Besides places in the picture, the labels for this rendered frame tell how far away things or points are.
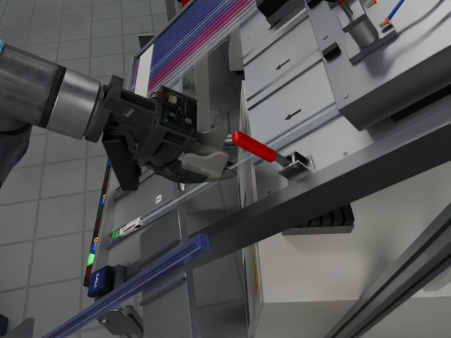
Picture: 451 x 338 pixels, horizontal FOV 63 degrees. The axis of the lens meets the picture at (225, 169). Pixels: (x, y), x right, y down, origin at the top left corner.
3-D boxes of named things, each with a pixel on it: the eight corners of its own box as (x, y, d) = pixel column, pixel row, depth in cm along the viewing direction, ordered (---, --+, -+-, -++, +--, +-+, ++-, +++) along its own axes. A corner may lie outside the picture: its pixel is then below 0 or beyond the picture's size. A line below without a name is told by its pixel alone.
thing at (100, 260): (122, 289, 72) (88, 280, 67) (151, 72, 111) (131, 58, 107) (126, 288, 71) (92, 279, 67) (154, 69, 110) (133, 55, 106)
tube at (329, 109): (118, 240, 71) (113, 238, 70) (119, 233, 71) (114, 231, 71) (362, 98, 44) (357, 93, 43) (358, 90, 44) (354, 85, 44)
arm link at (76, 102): (42, 141, 43) (58, 94, 48) (82, 153, 45) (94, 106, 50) (56, 100, 38) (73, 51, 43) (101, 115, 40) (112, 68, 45)
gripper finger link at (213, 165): (255, 173, 49) (194, 148, 46) (231, 194, 53) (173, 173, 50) (254, 155, 51) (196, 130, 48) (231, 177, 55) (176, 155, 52)
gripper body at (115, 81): (202, 144, 44) (102, 107, 39) (171, 180, 50) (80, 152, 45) (202, 100, 49) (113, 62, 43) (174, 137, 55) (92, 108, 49)
